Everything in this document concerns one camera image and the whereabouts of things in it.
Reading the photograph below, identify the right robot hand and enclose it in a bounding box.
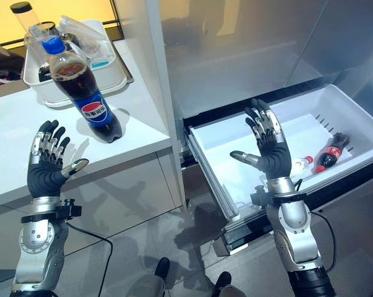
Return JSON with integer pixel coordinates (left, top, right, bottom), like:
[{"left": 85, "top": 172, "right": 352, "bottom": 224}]
[{"left": 229, "top": 98, "right": 293, "bottom": 179}]

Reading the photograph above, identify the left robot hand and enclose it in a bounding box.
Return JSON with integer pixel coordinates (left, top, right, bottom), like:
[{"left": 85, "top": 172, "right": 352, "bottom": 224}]
[{"left": 27, "top": 119, "right": 90, "bottom": 199}]

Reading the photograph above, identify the white refrigerator drawer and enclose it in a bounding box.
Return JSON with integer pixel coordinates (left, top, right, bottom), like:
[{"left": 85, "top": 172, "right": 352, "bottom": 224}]
[{"left": 186, "top": 84, "right": 373, "bottom": 248}]

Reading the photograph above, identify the silver refrigerator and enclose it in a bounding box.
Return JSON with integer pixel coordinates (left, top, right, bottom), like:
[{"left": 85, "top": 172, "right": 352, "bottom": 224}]
[{"left": 144, "top": 0, "right": 373, "bottom": 257}]

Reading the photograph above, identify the small white bottle red cap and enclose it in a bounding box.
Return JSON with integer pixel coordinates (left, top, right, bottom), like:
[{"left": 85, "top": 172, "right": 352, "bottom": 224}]
[{"left": 289, "top": 155, "right": 315, "bottom": 178}]

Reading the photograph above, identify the white counter cabinet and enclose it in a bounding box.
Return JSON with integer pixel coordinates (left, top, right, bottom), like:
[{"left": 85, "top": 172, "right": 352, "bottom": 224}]
[{"left": 0, "top": 40, "right": 187, "bottom": 264}]

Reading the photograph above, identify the Coca-Cola bottle red label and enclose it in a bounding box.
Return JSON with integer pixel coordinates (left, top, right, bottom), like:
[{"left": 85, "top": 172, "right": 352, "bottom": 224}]
[{"left": 315, "top": 132, "right": 351, "bottom": 173}]

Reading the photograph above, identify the Pepsi cola bottle blue cap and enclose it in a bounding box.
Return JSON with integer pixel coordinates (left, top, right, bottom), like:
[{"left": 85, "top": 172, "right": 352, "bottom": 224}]
[{"left": 41, "top": 35, "right": 124, "bottom": 144}]

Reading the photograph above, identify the white plastic storage bin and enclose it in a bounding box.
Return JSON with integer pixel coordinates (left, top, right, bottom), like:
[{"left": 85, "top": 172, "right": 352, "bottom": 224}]
[{"left": 22, "top": 19, "right": 129, "bottom": 103}]

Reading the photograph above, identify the blue lidded clear box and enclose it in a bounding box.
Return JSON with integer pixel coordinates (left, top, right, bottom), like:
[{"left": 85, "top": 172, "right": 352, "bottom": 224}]
[{"left": 90, "top": 55, "right": 113, "bottom": 69}]

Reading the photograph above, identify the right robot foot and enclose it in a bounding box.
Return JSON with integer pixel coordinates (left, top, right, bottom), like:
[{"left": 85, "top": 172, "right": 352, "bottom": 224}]
[{"left": 215, "top": 271, "right": 233, "bottom": 293}]

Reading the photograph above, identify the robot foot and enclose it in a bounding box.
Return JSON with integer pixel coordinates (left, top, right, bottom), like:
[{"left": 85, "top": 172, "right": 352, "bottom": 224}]
[
  {"left": 154, "top": 256, "right": 171, "bottom": 281},
  {"left": 215, "top": 271, "right": 233, "bottom": 293}
]

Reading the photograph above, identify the clear plastic bag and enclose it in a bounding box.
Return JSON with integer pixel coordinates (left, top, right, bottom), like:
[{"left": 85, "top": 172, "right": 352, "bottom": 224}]
[{"left": 58, "top": 14, "right": 108, "bottom": 58}]

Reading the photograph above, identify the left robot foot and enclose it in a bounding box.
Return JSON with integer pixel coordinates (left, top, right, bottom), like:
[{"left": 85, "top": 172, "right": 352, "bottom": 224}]
[{"left": 154, "top": 256, "right": 171, "bottom": 281}]

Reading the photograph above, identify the clear tall container black lid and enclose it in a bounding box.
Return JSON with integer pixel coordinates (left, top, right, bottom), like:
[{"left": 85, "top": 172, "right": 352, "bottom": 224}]
[{"left": 10, "top": 1, "right": 51, "bottom": 69}]

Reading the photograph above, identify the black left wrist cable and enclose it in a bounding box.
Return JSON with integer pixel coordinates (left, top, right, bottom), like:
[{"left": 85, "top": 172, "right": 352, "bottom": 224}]
[{"left": 63, "top": 218, "right": 114, "bottom": 297}]

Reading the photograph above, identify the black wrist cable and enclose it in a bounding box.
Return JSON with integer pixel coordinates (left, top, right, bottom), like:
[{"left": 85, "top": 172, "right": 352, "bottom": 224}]
[
  {"left": 309, "top": 211, "right": 338, "bottom": 273},
  {"left": 63, "top": 218, "right": 114, "bottom": 297}
]

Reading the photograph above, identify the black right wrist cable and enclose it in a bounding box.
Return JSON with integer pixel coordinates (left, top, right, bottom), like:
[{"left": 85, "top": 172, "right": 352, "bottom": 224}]
[{"left": 309, "top": 211, "right": 338, "bottom": 273}]

